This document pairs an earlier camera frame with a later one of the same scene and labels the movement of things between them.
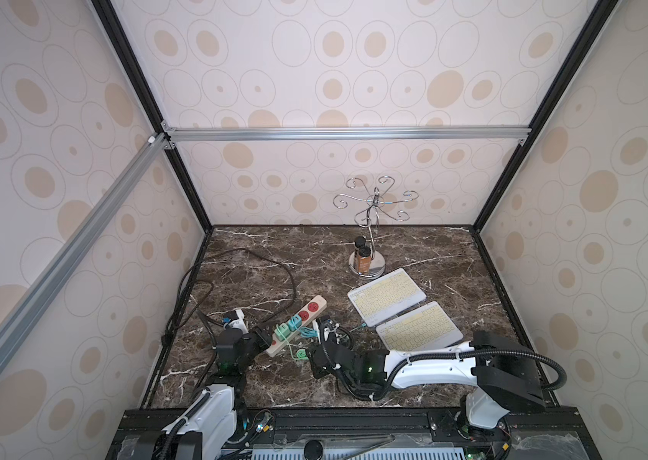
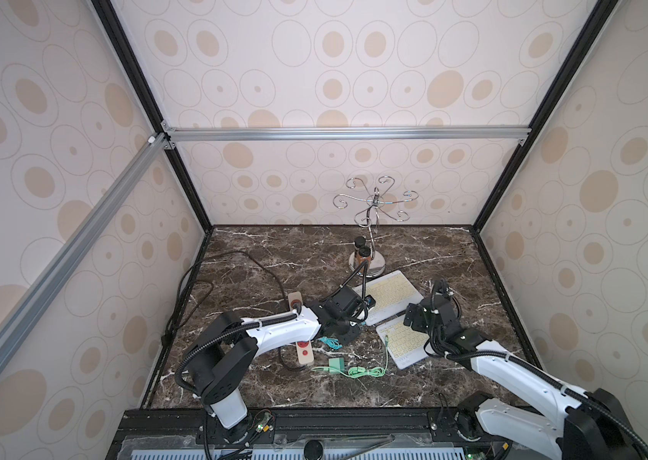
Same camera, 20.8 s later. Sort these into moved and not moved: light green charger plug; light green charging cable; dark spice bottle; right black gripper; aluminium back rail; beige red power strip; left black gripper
Moved: light green charging cable; right black gripper; left black gripper; beige red power strip; light green charger plug
Not moved: aluminium back rail; dark spice bottle
